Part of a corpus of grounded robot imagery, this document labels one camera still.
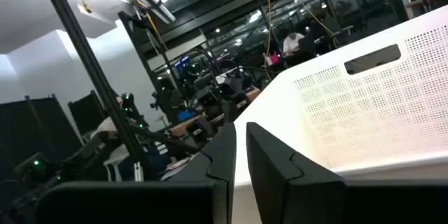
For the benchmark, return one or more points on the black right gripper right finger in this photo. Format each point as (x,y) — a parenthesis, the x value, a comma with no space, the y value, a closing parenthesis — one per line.
(273,182)

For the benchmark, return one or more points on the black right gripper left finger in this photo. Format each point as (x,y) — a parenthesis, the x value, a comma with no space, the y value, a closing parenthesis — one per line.
(220,168)

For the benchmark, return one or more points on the large white perforated basket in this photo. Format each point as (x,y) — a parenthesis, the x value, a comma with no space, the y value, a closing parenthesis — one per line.
(367,112)

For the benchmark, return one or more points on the background robot workstation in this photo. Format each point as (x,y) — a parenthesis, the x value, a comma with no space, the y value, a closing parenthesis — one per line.
(210,94)

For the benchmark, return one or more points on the red bag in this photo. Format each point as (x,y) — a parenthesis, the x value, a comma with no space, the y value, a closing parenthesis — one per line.
(274,59)

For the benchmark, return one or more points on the black laptop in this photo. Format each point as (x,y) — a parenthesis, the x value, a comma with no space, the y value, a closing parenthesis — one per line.
(307,45)

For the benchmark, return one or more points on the person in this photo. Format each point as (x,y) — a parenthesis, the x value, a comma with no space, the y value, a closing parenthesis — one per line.
(292,42)

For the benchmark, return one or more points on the black partition panel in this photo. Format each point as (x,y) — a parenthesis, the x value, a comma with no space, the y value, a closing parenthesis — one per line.
(38,126)
(85,112)

